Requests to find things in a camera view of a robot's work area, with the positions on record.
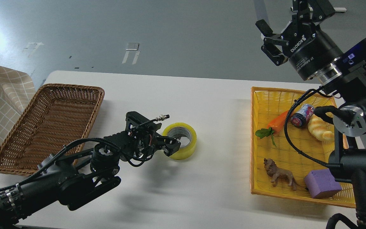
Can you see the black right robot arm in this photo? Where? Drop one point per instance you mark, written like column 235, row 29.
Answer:
column 345, row 76

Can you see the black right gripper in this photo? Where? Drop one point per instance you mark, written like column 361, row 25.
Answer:
column 304, row 44

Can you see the yellow tape roll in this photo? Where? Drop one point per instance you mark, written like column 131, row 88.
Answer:
column 187, row 137

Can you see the toy croissant bread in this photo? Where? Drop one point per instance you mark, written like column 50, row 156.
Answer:
column 318, row 128

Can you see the orange toy carrot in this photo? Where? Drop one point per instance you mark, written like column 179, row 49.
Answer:
column 274, row 127

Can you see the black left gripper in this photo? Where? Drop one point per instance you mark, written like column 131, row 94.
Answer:
column 145, row 141

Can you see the small soda can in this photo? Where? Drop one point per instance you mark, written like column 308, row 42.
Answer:
column 302, row 116

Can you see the white stand base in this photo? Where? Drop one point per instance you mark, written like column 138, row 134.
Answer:
column 340, row 9

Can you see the yellow plastic basket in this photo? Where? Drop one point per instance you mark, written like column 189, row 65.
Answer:
column 266, row 104

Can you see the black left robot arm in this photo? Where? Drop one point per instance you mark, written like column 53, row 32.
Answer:
column 84, row 169

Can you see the purple foam block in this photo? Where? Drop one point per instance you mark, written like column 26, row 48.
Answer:
column 322, row 184

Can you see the brown toy lion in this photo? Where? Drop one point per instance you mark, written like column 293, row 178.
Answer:
column 274, row 172

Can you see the brown wicker basket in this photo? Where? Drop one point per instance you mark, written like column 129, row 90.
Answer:
column 56, row 115

